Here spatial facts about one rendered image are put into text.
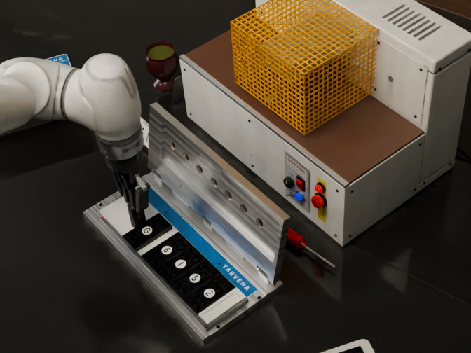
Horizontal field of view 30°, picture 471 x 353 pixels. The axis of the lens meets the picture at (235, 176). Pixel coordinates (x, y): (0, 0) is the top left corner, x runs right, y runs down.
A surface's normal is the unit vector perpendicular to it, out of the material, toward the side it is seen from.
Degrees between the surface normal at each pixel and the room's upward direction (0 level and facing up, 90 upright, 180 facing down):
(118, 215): 0
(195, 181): 79
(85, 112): 87
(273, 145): 90
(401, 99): 90
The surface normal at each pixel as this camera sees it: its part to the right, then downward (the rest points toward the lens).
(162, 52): -0.07, -0.68
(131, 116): 0.69, 0.51
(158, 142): -0.77, 0.35
